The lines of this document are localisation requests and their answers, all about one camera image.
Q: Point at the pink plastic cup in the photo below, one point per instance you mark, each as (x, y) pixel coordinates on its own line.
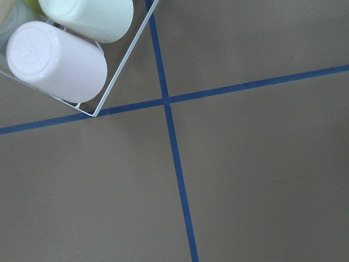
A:
(56, 62)

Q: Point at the pale green plastic cup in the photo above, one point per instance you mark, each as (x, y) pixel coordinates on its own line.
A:
(103, 21)

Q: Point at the yellow plastic cup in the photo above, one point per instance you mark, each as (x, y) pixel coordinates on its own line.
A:
(33, 4)

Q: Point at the white wire cup rack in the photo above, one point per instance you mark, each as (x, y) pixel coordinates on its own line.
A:
(16, 13)

